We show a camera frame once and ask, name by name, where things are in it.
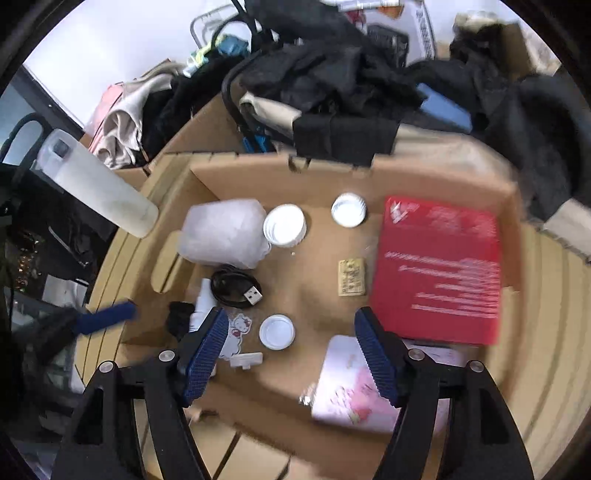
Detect white cat sticker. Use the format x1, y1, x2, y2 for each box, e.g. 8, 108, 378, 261
217, 311, 254, 361

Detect pink cloth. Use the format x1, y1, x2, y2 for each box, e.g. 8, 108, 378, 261
88, 85, 123, 153

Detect small gold packet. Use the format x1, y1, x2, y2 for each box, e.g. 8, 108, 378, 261
338, 258, 366, 297

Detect white round lid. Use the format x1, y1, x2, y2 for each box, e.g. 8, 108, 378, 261
263, 204, 308, 247

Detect translucent plastic container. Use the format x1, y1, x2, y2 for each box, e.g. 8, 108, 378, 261
178, 199, 273, 269

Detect red flat box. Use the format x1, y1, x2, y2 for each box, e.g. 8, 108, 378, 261
369, 196, 504, 347

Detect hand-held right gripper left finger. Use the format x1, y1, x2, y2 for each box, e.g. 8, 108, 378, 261
51, 307, 230, 480

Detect dark jacket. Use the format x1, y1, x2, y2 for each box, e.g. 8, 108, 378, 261
406, 23, 591, 222

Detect tall frosted white bottle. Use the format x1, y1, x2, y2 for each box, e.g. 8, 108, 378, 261
36, 129, 159, 238

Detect small brown cardboard box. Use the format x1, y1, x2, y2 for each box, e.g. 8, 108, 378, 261
455, 11, 561, 77

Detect small white bottle cap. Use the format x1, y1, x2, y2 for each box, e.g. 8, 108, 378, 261
331, 193, 368, 228
259, 315, 296, 350

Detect black usb cable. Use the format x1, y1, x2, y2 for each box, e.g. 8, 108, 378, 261
210, 269, 264, 308

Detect black fluffy ball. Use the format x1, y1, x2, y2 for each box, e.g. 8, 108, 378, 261
168, 301, 195, 340

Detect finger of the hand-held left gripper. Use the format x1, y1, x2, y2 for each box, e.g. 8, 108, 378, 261
41, 300, 139, 356

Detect small white plastic clip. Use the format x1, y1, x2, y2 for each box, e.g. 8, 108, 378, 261
229, 352, 264, 370

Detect pink printed card packet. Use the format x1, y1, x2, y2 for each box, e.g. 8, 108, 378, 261
310, 335, 467, 435

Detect white printed carton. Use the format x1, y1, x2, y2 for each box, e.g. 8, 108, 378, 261
342, 0, 437, 70

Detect beige cloth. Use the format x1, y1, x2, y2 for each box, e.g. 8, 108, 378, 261
99, 62, 185, 169

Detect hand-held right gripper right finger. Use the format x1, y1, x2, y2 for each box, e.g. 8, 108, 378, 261
354, 306, 541, 480

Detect black cloth pile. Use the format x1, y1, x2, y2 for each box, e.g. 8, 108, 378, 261
222, 0, 426, 167

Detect teal and green item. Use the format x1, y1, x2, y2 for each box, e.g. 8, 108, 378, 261
185, 32, 250, 77

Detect white spray bottle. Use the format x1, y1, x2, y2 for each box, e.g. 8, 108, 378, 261
189, 278, 218, 335

